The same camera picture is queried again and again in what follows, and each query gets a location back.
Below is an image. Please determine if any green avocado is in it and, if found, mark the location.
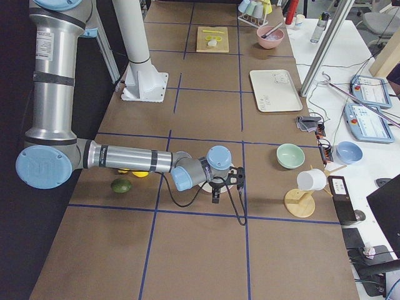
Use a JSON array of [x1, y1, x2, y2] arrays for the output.
[[111, 178, 132, 194]]

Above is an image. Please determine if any black box with label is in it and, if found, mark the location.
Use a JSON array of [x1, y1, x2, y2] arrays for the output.
[[327, 175, 357, 226]]

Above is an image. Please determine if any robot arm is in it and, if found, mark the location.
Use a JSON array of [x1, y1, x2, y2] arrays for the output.
[[16, 1, 238, 197]]

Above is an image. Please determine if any light blue bowl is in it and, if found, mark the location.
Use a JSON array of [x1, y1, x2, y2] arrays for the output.
[[336, 141, 363, 164]]

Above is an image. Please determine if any pink bowl with ice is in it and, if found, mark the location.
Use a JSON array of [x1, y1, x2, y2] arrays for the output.
[[256, 26, 285, 49]]

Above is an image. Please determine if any aluminium frame post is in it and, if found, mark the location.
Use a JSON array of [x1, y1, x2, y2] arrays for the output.
[[299, 0, 355, 97]]

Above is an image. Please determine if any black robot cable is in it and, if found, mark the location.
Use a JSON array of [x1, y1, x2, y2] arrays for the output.
[[162, 173, 248, 226]]

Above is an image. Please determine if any orange black electronics board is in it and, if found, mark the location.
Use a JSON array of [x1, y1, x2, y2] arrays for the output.
[[315, 122, 333, 166]]

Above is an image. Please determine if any mint green cup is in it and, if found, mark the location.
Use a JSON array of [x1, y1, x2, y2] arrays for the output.
[[245, 1, 258, 16]]

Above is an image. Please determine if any white mug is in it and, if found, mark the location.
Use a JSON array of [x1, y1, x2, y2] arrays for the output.
[[296, 169, 327, 191]]

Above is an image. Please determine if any grey folded cloth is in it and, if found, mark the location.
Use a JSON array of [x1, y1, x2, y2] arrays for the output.
[[296, 116, 322, 133]]

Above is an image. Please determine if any yellow cup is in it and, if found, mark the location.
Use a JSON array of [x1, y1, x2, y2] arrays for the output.
[[261, 0, 273, 16]]

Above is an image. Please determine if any white wire cup rack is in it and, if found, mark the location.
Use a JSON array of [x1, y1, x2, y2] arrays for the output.
[[237, 14, 269, 28]]

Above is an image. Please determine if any wooden mug stand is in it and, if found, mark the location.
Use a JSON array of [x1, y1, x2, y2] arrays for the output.
[[284, 166, 346, 218]]

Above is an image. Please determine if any yellow lemon right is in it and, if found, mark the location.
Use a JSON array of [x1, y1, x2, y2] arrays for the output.
[[131, 171, 149, 178]]

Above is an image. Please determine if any reacher grabber tool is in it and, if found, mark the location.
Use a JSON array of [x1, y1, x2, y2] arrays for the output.
[[321, 71, 400, 128]]

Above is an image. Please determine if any mint green bowl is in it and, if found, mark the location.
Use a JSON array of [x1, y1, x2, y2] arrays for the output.
[[276, 143, 306, 169]]

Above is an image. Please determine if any teach pendant far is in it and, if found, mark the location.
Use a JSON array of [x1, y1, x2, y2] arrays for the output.
[[350, 75, 392, 109]]

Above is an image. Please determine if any cream bear tray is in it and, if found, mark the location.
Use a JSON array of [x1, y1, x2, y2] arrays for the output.
[[249, 69, 303, 113]]

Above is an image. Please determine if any teach pendant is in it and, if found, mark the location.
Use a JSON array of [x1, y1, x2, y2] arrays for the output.
[[344, 103, 394, 144], [350, 75, 392, 109]]

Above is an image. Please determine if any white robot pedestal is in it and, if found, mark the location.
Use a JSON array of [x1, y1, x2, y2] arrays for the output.
[[112, 0, 169, 103]]

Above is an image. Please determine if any paper cup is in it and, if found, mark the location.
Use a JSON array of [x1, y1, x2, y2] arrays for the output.
[[294, 14, 306, 29]]

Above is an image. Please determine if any clear water bottle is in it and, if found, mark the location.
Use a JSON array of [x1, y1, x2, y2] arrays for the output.
[[310, 11, 330, 43]]

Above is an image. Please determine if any light blue cup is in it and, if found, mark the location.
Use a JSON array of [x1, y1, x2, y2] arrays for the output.
[[238, 0, 251, 13]]

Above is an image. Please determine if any bamboo cutting board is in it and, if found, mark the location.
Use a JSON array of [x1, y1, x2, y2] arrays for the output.
[[196, 26, 229, 53]]

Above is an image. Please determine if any white round plate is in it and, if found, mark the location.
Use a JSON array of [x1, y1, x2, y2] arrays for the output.
[[198, 163, 235, 193]]

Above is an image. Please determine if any teach pendant near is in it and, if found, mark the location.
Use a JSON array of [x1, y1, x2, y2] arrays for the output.
[[344, 103, 394, 144]]

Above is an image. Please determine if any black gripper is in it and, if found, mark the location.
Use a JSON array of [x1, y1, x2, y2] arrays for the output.
[[209, 182, 223, 204]]

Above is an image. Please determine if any red cylinder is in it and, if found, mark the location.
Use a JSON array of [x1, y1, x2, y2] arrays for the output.
[[285, 0, 299, 25]]

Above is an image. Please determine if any grey cup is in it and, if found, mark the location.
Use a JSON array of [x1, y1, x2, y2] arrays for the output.
[[252, 2, 264, 19]]

